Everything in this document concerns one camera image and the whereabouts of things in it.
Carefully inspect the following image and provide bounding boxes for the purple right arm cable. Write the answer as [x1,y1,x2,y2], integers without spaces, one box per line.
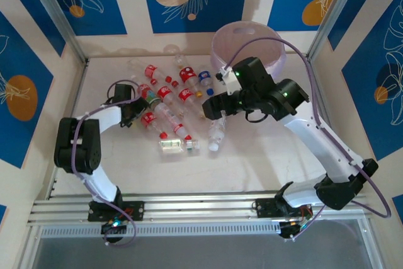
[224,36,392,243]

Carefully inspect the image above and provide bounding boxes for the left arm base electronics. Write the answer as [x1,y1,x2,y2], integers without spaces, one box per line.
[101,220,127,241]

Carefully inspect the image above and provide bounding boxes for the red spotted label yellow-cap bottle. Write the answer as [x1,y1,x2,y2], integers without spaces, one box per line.
[178,64,204,98]

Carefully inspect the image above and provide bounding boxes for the long clear red-cap bottle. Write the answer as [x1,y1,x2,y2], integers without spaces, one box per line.
[153,102,194,141]

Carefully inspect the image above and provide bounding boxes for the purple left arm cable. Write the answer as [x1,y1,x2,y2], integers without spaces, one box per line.
[72,79,149,248]

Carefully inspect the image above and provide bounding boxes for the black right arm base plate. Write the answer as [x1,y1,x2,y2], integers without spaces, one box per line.
[256,198,313,220]

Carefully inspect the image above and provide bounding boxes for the aluminium frame post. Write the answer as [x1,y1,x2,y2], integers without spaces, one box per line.
[306,0,360,60]
[24,0,90,64]

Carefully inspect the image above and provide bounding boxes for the white label plastic bottle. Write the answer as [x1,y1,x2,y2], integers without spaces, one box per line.
[183,139,201,157]

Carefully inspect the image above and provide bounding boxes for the lilac plastic bin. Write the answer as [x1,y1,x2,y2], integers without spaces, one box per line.
[210,21,288,77]

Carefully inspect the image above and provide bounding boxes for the blue label blue-cap bottle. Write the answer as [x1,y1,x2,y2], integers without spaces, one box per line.
[197,69,216,96]

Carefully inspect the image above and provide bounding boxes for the slotted grey cable duct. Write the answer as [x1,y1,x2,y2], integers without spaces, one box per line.
[39,224,284,239]

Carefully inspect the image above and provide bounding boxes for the red and green label bottle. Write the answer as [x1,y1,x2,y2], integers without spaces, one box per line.
[138,83,162,106]

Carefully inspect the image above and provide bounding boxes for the clear unlabelled plastic bottle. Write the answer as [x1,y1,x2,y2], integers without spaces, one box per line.
[163,43,187,69]

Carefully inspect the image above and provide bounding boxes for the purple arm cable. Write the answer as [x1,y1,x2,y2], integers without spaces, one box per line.
[72,79,149,248]
[224,36,392,243]

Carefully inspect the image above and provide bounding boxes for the aluminium mounting rail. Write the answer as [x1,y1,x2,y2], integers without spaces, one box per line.
[26,190,373,229]

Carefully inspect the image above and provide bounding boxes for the red label plastic bottle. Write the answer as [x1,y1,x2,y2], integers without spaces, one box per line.
[140,111,169,139]
[127,59,159,86]
[171,80,198,108]
[156,75,177,109]

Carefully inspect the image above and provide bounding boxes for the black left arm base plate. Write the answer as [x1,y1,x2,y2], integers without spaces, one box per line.
[88,200,145,222]

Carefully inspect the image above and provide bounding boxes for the clear bottle with white cap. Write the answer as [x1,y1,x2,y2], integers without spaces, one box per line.
[207,117,229,152]

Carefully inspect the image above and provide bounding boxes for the green label plastic bottle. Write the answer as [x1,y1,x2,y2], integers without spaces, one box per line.
[158,138,185,156]

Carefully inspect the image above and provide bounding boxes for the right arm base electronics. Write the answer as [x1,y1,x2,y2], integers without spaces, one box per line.
[278,219,313,241]

